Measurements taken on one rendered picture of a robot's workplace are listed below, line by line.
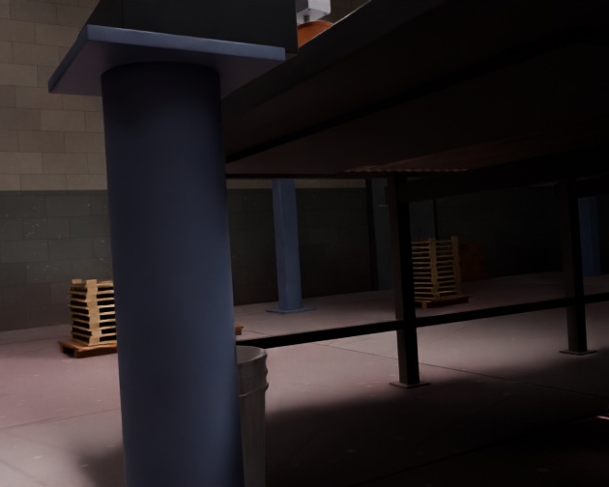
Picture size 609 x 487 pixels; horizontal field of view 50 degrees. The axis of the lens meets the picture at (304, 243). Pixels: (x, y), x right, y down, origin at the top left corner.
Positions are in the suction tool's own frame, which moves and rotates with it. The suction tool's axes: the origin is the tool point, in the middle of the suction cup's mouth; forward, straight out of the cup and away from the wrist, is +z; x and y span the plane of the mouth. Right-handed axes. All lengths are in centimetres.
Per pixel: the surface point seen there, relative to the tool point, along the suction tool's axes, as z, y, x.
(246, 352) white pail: 69, 16, 10
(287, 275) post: 71, 352, -272
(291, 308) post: 101, 352, -274
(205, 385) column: 64, -30, 49
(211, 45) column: 19, -35, 49
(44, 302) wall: 83, 500, -106
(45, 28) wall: -171, 498, -120
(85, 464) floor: 105, 80, 25
